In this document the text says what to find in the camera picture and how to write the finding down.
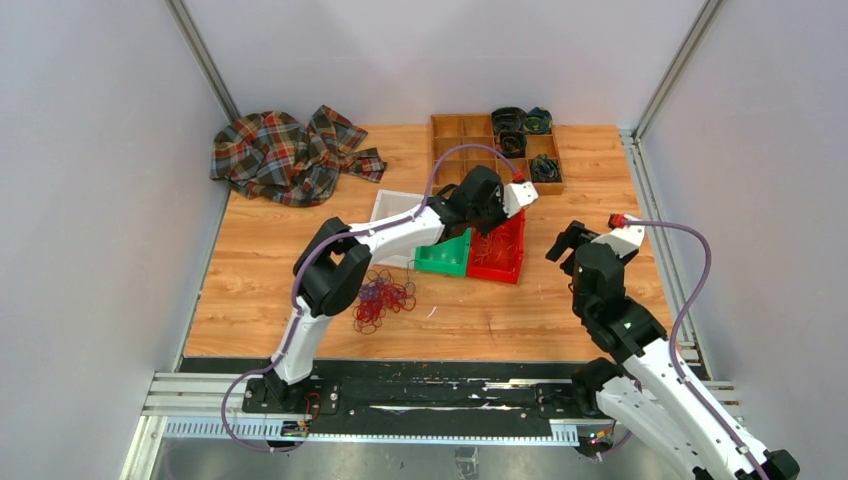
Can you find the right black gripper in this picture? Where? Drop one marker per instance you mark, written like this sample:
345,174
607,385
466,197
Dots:
575,234

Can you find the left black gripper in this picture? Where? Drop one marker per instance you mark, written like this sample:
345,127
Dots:
498,200

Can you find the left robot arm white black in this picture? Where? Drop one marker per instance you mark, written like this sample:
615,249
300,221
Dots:
329,273

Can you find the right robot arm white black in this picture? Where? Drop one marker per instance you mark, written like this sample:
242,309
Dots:
642,382

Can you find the red plastic bin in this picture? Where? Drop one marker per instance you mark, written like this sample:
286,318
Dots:
499,256

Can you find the green plastic bin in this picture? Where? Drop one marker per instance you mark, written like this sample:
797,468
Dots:
449,258

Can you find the green rolled belt lower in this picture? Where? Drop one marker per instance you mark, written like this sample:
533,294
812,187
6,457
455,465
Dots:
544,169

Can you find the black rolled belt middle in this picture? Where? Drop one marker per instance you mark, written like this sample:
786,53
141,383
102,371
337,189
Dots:
512,144

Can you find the black rolled belt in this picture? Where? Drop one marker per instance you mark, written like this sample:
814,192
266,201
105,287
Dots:
510,119
512,144

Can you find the wooden compartment tray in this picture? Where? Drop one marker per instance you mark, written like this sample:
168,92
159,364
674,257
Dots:
461,142

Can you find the black rolled belt top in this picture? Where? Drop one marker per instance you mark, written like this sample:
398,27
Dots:
510,119

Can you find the white plastic bin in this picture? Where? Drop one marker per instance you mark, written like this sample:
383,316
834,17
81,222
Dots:
389,203

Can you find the blue green rolled belt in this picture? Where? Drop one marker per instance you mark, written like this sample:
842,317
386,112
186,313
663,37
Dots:
538,121

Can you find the plaid cloth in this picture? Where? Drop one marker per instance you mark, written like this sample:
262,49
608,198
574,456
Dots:
272,155

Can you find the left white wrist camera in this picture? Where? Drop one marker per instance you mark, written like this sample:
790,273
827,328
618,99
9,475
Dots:
518,196

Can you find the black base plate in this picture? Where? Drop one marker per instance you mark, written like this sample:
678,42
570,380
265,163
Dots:
423,398

